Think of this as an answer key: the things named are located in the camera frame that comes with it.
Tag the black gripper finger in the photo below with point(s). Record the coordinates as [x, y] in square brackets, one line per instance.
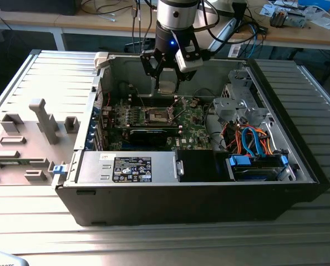
[185, 76]
[147, 63]

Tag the silver CPU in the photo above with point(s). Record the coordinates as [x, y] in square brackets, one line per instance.
[167, 88]

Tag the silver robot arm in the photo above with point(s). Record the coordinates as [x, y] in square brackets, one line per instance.
[175, 14]

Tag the CPU socket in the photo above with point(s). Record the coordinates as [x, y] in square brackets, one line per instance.
[156, 116]

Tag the CPU cooler heatsink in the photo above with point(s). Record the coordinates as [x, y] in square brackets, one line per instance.
[278, 18]

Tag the round coin battery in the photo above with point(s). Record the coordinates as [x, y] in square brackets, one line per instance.
[192, 104]

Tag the beige case latch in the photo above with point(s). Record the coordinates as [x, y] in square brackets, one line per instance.
[101, 59]

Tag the metal disk bay cage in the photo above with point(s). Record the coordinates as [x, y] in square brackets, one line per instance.
[228, 109]

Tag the green motherboard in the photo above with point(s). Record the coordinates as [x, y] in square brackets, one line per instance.
[192, 130]

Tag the black graphics card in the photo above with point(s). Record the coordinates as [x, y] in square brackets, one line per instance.
[148, 137]

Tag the wooden desk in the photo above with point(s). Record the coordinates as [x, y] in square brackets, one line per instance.
[306, 34]
[78, 23]

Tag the hard disk in blue carrier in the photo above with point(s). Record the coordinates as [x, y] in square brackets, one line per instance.
[238, 161]

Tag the silver power supply unit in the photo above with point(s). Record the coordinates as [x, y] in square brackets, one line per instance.
[92, 166]

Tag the black monitor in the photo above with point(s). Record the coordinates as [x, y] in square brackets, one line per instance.
[37, 7]

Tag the black PC case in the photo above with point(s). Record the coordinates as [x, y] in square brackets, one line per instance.
[181, 205]

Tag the blue case clip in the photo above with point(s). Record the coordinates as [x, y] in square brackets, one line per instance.
[59, 169]

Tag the grey parts rack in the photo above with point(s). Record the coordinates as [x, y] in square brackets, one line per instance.
[42, 155]

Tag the blue box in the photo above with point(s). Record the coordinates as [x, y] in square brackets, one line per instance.
[315, 4]

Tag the green RAM stick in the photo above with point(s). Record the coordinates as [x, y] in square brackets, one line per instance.
[10, 162]

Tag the white plastic device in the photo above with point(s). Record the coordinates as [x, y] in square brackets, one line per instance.
[4, 260]

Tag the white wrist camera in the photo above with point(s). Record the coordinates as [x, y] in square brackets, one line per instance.
[188, 62]

